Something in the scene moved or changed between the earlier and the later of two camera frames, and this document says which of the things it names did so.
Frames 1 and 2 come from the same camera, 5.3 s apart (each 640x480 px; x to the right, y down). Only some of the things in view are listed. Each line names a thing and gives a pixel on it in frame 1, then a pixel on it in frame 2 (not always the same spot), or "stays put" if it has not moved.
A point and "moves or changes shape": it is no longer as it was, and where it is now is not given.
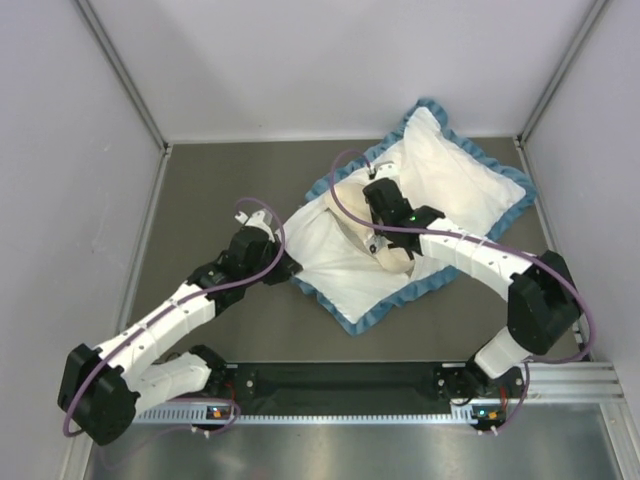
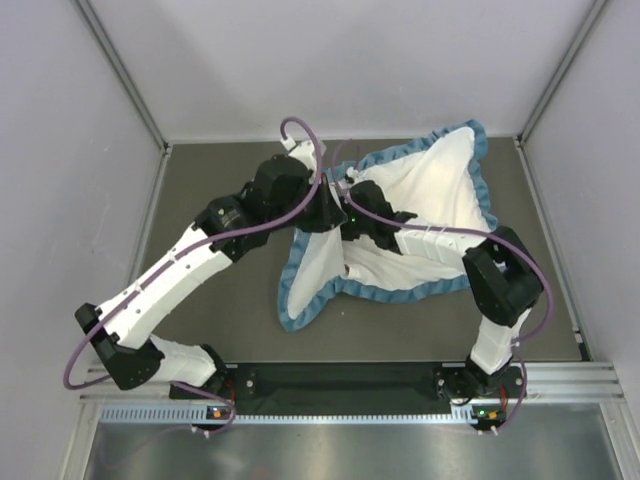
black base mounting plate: [357, 387] stays put
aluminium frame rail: [573, 381] stays put
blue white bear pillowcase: [441, 167] moves or changes shape
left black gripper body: [272, 251] -> [315, 214]
